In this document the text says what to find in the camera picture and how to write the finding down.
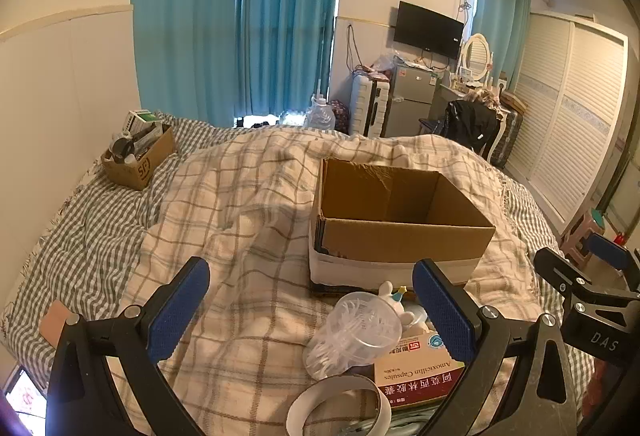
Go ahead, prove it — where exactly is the clear plastic bag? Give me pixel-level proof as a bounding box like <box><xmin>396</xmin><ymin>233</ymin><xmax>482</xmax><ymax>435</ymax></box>
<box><xmin>372</xmin><ymin>51</ymin><xmax>401</xmax><ymax>79</ymax></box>

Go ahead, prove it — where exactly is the white suitcase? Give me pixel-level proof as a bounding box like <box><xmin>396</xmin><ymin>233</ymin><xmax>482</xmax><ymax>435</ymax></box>
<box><xmin>350</xmin><ymin>73</ymin><xmax>393</xmax><ymax>137</ymax></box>

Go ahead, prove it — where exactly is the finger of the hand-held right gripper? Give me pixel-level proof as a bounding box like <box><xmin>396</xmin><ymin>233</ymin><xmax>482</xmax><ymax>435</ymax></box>
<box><xmin>533</xmin><ymin>247</ymin><xmax>595</xmax><ymax>298</ymax></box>
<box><xmin>586</xmin><ymin>232</ymin><xmax>640</xmax><ymax>291</ymax></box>

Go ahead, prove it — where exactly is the white tape ring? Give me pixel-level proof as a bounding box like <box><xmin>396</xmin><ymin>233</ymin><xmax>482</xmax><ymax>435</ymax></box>
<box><xmin>286</xmin><ymin>375</ymin><xmax>394</xmax><ymax>436</ymax></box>

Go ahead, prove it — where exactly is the green checked bed sheet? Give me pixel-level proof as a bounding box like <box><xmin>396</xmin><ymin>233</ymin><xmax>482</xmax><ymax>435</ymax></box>
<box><xmin>0</xmin><ymin>111</ymin><xmax>601</xmax><ymax>417</ymax></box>

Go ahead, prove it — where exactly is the small cardboard box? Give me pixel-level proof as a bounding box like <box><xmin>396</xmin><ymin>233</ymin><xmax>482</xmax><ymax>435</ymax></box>
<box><xmin>101</xmin><ymin>123</ymin><xmax>177</xmax><ymax>191</ymax></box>

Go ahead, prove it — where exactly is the wide blue curtain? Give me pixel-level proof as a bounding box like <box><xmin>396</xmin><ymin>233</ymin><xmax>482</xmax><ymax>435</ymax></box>
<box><xmin>131</xmin><ymin>0</ymin><xmax>246</xmax><ymax>129</ymax></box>

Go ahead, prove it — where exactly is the green white carton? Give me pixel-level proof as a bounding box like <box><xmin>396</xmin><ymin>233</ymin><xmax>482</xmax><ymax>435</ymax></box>
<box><xmin>124</xmin><ymin>110</ymin><xmax>163</xmax><ymax>134</ymax></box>

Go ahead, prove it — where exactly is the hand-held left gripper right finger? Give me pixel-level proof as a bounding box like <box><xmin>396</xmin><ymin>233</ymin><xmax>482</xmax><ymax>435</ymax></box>
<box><xmin>412</xmin><ymin>258</ymin><xmax>584</xmax><ymax>436</ymax></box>

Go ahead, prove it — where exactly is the white louvred wardrobe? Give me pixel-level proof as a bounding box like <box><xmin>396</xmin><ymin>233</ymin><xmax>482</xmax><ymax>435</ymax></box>
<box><xmin>505</xmin><ymin>11</ymin><xmax>631</xmax><ymax>224</ymax></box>

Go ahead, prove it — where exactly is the black wall television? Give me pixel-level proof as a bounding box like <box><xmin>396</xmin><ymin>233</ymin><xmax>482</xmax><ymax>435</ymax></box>
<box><xmin>393</xmin><ymin>1</ymin><xmax>465</xmax><ymax>59</ymax></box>

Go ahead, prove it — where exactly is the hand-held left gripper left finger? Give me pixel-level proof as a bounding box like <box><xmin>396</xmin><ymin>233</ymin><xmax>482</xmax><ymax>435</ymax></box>
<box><xmin>45</xmin><ymin>256</ymin><xmax>212</xmax><ymax>436</ymax></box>

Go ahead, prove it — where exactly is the blue window curtain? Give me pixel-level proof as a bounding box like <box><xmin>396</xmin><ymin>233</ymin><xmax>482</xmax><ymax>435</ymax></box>
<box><xmin>235</xmin><ymin>0</ymin><xmax>346</xmax><ymax>117</ymax></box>

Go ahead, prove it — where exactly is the dark floral bag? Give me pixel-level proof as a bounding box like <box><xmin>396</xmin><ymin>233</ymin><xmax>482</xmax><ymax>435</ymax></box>
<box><xmin>327</xmin><ymin>100</ymin><xmax>353</xmax><ymax>134</ymax></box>

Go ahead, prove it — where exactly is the red white medicine box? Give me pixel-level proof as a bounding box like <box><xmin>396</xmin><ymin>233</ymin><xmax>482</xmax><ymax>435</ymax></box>
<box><xmin>374</xmin><ymin>331</ymin><xmax>469</xmax><ymax>412</ymax></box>

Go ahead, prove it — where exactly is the white chair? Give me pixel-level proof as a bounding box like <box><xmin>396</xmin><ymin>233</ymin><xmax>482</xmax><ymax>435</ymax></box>
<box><xmin>480</xmin><ymin>108</ymin><xmax>506</xmax><ymax>162</ymax></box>

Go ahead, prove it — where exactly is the clear cotton swab container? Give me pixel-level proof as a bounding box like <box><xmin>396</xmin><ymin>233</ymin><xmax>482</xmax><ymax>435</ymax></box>
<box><xmin>303</xmin><ymin>292</ymin><xmax>404</xmax><ymax>380</ymax></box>

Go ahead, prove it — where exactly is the black jacket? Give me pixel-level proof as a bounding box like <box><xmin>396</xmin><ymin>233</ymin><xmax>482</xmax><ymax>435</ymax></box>
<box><xmin>442</xmin><ymin>99</ymin><xmax>501</xmax><ymax>152</ymax></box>

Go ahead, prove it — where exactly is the pink plastic stool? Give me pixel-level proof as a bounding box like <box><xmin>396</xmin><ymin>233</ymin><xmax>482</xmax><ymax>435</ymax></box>
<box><xmin>560</xmin><ymin>211</ymin><xmax>608</xmax><ymax>267</ymax></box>

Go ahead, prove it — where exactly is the pale blue white toy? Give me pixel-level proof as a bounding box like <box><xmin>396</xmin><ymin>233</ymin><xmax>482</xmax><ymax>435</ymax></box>
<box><xmin>377</xmin><ymin>281</ymin><xmax>431</xmax><ymax>334</ymax></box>

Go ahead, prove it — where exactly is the beige plaid blanket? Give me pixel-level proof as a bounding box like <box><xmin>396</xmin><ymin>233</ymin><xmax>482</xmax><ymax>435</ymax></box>
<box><xmin>120</xmin><ymin>133</ymin><xmax>551</xmax><ymax>436</ymax></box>

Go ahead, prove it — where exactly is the dark striped chest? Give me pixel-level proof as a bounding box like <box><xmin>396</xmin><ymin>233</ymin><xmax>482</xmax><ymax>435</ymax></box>
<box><xmin>492</xmin><ymin>108</ymin><xmax>525</xmax><ymax>167</ymax></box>

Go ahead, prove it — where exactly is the large cardboard box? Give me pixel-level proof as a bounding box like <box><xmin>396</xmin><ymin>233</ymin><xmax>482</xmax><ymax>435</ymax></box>
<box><xmin>307</xmin><ymin>157</ymin><xmax>497</xmax><ymax>300</ymax></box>

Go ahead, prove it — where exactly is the narrow blue curtain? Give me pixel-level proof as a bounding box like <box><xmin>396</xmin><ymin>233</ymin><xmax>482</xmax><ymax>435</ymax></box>
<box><xmin>470</xmin><ymin>0</ymin><xmax>533</xmax><ymax>92</ymax></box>

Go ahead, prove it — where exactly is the tan card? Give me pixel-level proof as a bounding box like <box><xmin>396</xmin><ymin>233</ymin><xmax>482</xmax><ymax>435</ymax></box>
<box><xmin>40</xmin><ymin>301</ymin><xmax>81</xmax><ymax>347</ymax></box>

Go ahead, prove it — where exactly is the large clear water bottle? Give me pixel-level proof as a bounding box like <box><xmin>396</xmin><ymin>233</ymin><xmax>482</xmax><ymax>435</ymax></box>
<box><xmin>302</xmin><ymin>93</ymin><xmax>336</xmax><ymax>132</ymax></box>

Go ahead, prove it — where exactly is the smartphone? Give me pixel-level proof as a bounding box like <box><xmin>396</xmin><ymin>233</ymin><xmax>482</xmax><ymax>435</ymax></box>
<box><xmin>7</xmin><ymin>365</ymin><xmax>48</xmax><ymax>423</ymax></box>

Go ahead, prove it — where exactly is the grey small fridge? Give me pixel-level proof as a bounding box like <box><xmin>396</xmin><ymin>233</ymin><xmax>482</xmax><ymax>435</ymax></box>
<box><xmin>385</xmin><ymin>63</ymin><xmax>441</xmax><ymax>139</ymax></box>

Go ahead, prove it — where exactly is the white oval mirror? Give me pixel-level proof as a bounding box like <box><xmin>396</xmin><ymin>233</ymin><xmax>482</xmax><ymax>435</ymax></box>
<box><xmin>459</xmin><ymin>33</ymin><xmax>493</xmax><ymax>84</ymax></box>

